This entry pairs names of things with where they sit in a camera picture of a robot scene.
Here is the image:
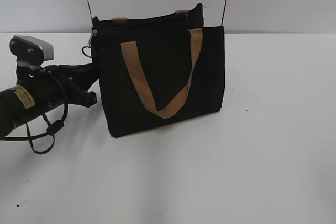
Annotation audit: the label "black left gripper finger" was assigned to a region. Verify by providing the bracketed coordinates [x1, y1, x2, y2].
[68, 86, 96, 108]
[62, 63, 99, 82]

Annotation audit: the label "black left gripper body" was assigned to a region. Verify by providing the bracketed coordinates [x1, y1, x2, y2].
[16, 63, 79, 103]

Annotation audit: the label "silver zipper pull with ring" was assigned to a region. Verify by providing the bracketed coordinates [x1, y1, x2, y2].
[81, 30, 97, 58]

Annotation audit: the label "black tote bag tan handles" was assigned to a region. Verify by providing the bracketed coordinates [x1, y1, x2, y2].
[91, 4, 225, 137]

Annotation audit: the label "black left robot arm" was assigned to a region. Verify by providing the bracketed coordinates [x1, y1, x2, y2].
[1, 63, 100, 141]

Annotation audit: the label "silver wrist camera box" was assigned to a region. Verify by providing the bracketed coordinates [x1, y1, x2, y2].
[9, 35, 55, 66]

